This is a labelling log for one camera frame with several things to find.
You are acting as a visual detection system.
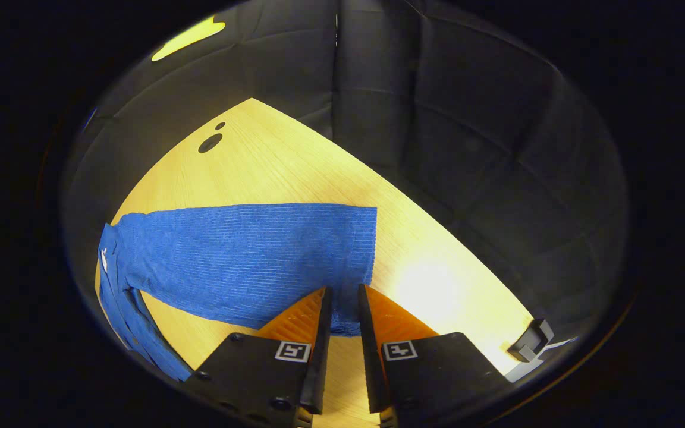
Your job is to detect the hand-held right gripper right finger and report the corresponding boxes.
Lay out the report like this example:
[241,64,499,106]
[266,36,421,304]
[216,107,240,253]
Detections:
[357,284,513,428]

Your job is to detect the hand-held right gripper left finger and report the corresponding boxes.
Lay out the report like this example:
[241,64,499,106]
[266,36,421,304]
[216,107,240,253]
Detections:
[182,287,334,428]

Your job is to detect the blue button jacket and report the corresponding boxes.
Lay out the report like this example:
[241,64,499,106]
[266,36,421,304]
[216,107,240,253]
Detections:
[98,203,378,382]

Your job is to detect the black table edge clamp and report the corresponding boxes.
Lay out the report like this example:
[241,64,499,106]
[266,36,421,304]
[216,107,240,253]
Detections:
[507,318,555,363]

